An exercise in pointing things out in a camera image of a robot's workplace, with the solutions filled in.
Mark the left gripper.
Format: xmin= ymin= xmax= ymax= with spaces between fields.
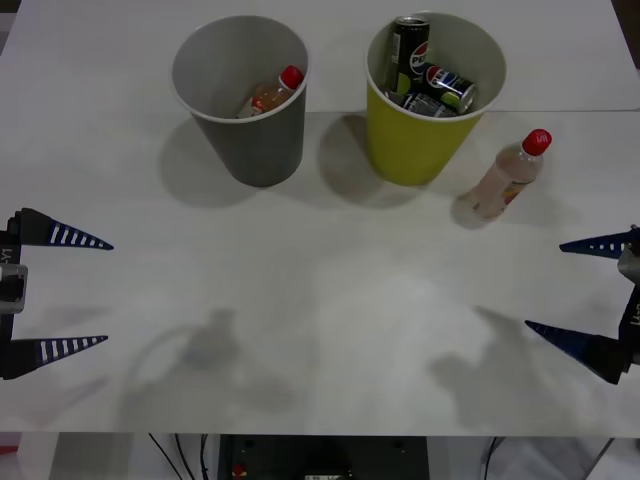
xmin=0 ymin=207 xmax=115 ymax=381

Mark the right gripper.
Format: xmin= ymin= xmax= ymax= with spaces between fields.
xmin=524 ymin=229 xmax=640 ymax=385

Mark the red-capped clear plastic bottle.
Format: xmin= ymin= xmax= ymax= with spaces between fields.
xmin=467 ymin=128 xmax=554 ymax=223

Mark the yellow-green plastic waste bin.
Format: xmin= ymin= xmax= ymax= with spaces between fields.
xmin=363 ymin=14 xmax=508 ymax=188

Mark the black can with grey print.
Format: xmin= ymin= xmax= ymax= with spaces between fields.
xmin=399 ymin=91 xmax=459 ymax=119

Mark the black can with blue logo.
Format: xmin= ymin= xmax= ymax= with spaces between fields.
xmin=423 ymin=62 xmax=479 ymax=114

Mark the grey plastic waste bin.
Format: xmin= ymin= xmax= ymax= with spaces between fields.
xmin=171 ymin=14 xmax=311 ymax=189

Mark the red-capped bottle with orange drink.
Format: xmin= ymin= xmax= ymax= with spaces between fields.
xmin=235 ymin=65 xmax=306 ymax=120

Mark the tall black drink can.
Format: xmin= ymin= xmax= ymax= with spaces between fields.
xmin=384 ymin=14 xmax=431 ymax=96

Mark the black robot torso base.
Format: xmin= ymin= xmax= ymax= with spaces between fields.
xmin=219 ymin=434 xmax=429 ymax=480

